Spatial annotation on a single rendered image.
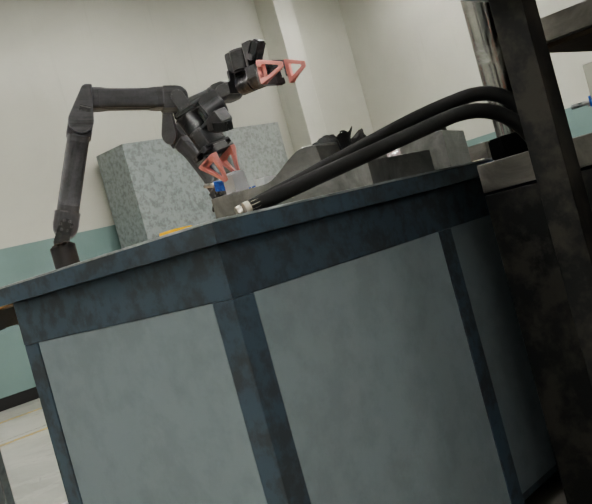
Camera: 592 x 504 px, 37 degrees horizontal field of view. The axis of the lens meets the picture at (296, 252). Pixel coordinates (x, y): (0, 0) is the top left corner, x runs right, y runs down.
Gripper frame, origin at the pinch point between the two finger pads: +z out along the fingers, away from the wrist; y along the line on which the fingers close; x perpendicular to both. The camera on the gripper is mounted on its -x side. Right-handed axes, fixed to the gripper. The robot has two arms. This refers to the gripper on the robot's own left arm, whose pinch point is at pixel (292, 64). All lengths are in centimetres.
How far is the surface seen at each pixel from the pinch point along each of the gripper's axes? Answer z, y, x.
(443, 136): 33.1, 11.9, 29.8
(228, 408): 41, -92, 69
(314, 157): 24.5, -31.9, 28.8
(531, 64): 85, -44, 26
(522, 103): 82, -44, 32
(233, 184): -7.6, -26.2, 28.6
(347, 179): 32, -32, 36
